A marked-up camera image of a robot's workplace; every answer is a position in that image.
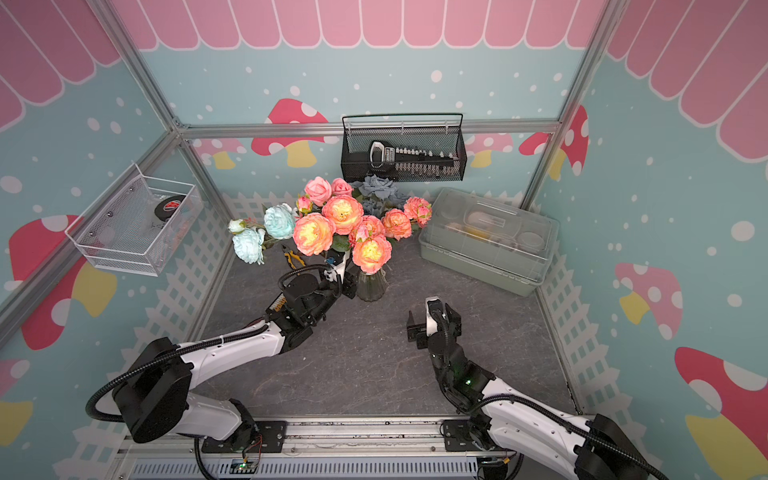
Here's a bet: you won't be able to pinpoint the pink orange peony stem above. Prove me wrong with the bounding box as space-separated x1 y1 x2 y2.
293 195 364 256
349 215 392 275

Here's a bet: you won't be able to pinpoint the pink rose stem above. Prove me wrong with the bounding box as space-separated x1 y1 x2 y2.
296 177 353 214

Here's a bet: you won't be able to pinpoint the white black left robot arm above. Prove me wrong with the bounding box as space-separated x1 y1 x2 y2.
85 263 346 453

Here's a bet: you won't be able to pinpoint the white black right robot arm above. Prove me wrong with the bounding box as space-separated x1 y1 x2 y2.
406 297 666 479

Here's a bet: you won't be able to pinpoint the yellow black pliers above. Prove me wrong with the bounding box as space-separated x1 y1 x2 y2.
281 245 306 270

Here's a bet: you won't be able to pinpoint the light blue flower stem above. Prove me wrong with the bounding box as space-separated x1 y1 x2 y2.
227 203 298 265

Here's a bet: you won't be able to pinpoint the coral pink flower stem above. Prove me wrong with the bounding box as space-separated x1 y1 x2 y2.
382 197 432 241

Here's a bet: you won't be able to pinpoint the grey blue rose stem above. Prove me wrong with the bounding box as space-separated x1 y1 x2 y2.
351 175 408 218

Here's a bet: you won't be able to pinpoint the green translucent storage box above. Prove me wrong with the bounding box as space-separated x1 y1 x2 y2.
419 188 559 297

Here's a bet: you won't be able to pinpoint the black tape roll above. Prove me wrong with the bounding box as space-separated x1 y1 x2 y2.
154 195 186 223

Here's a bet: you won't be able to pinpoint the socket bit set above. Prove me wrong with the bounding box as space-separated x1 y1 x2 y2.
368 141 462 182

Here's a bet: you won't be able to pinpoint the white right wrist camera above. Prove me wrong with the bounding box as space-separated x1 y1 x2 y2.
425 297 443 337

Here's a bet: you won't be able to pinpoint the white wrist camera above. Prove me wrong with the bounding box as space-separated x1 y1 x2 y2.
425 297 443 337
331 251 351 285

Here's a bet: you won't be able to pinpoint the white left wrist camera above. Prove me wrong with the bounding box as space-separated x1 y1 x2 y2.
331 251 351 285

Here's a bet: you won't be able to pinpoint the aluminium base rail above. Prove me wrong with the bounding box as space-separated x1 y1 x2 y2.
107 416 517 479

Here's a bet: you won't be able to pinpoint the black wire mesh basket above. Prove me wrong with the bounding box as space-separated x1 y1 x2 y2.
341 113 467 183

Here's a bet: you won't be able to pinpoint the white wire mesh basket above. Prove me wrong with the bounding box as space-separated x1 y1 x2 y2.
65 164 203 277

